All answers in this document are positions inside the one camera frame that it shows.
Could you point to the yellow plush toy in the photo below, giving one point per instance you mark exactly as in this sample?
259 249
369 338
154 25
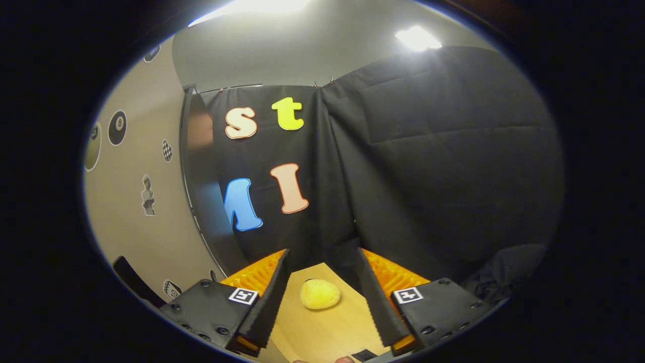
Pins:
320 295

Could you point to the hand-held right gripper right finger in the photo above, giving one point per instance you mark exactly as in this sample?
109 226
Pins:
383 312

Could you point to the grey cabinet door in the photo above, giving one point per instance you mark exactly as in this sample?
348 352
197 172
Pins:
141 242

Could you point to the black backdrop cloth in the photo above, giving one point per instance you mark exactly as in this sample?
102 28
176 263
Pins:
428 176

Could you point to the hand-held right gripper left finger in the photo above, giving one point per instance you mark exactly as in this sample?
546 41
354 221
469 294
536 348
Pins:
267 307

